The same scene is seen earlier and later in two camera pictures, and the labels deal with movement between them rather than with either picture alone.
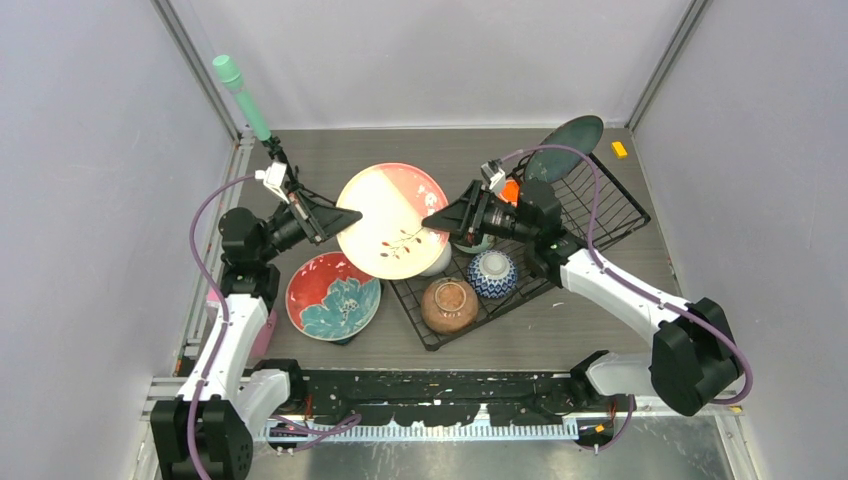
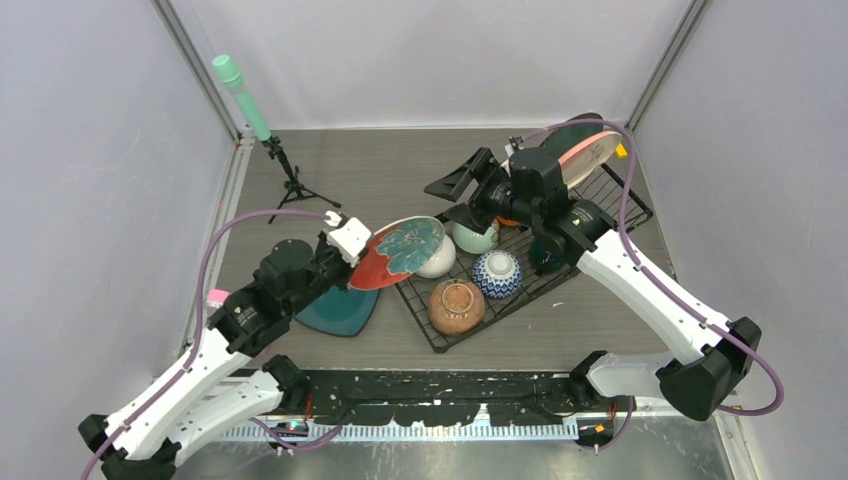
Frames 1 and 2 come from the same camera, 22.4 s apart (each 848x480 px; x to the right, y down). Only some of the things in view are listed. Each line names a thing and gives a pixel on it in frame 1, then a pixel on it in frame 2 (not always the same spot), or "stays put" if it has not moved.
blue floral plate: [552, 163] stays put
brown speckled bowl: [449, 305] stays put
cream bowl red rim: [441, 263] stays put
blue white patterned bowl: [492, 274] stays put
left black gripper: [322, 220] → [323, 244]
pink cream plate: [389, 240] → [580, 162]
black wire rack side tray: [595, 208] stays put
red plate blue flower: [327, 300] → [398, 251]
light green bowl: [484, 245] stays put
